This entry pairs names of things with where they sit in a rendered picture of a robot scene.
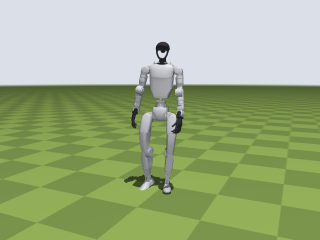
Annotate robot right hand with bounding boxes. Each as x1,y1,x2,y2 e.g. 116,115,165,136
131,108,138,129

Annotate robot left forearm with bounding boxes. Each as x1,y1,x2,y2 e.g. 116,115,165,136
176,89,185,117

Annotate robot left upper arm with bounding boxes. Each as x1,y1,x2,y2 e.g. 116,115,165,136
173,66,184,97

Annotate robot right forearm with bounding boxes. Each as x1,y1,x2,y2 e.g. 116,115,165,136
133,91,143,112

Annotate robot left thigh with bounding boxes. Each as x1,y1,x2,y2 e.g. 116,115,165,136
164,112,178,157

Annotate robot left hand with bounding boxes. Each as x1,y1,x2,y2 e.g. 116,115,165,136
171,111,184,134

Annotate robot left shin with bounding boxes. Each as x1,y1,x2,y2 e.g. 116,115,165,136
165,153,174,183

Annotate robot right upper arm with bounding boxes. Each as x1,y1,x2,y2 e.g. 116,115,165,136
135,65,151,95

